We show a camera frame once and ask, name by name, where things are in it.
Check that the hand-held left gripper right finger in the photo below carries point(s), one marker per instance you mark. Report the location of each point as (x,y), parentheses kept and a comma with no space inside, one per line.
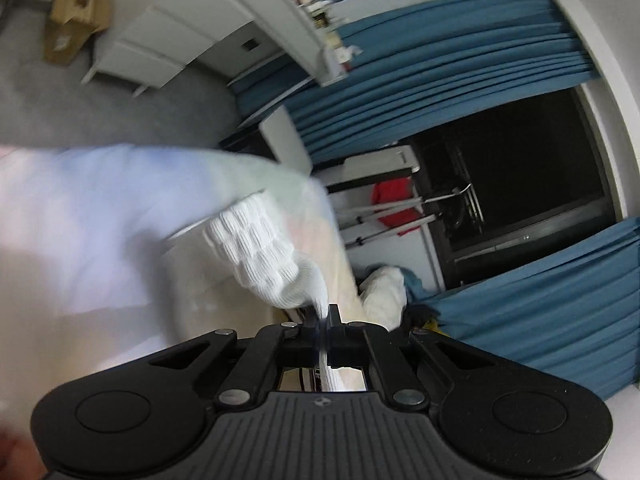
(341,331)

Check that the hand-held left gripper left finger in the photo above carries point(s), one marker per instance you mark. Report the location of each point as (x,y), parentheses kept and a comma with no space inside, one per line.
(312,331)

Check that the white pants with black stripe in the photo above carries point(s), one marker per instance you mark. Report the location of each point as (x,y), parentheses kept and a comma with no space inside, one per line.
(260,250)

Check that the pile of white clothes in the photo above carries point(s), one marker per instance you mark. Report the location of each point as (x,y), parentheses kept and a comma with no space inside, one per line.
(385,295)

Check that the yellow garment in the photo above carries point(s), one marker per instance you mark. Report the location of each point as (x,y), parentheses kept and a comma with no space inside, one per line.
(431,326)

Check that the garment steamer stand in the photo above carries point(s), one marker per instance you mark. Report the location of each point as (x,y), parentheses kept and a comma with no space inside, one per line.
(400,215)

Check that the red garment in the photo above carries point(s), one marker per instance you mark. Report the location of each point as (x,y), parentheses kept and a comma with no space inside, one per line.
(395,205)

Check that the dark window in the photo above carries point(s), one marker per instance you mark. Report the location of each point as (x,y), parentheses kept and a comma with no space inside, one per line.
(530,185)

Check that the white tissue box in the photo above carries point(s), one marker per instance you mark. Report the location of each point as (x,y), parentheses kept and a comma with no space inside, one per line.
(346,54)

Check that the white dressing table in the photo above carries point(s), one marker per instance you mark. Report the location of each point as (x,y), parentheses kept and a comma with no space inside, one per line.
(200,35)

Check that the cardboard box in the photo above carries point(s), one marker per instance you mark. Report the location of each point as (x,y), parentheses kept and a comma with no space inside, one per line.
(75,17)

